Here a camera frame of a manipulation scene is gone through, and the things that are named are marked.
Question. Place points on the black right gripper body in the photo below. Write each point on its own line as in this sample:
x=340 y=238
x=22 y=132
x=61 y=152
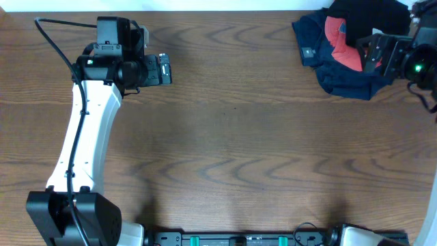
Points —
x=373 y=53

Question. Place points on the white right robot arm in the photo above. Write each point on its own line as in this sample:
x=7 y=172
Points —
x=422 y=61

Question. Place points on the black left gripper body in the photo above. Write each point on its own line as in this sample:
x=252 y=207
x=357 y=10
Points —
x=164 y=69

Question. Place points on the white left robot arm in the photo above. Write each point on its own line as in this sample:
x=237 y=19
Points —
x=72 y=209

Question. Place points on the orange printed t-shirt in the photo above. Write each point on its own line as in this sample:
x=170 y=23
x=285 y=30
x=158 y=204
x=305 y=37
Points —
x=335 y=32

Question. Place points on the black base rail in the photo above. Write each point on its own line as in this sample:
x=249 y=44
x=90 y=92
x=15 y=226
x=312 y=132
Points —
x=303 y=237

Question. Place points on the navy blue folded garment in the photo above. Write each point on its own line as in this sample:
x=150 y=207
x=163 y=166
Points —
x=333 y=77

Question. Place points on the black polo shirt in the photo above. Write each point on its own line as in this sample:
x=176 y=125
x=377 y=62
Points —
x=362 y=16

